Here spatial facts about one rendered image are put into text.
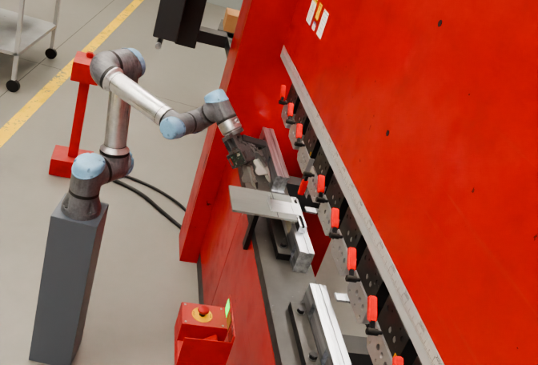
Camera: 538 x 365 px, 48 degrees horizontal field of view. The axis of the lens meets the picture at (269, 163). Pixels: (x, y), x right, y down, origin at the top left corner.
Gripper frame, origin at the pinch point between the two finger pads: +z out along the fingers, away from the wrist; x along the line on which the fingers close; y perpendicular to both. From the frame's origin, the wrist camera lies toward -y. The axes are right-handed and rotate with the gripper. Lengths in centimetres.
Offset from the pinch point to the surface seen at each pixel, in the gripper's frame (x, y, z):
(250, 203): -23.2, -15.0, 6.3
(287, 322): -5.1, 16.2, 45.1
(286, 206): -17.7, -27.0, 13.9
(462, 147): 83, 34, 11
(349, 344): 8, 8, 61
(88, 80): -152, -78, -98
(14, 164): -225, -53, -78
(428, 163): 72, 28, 12
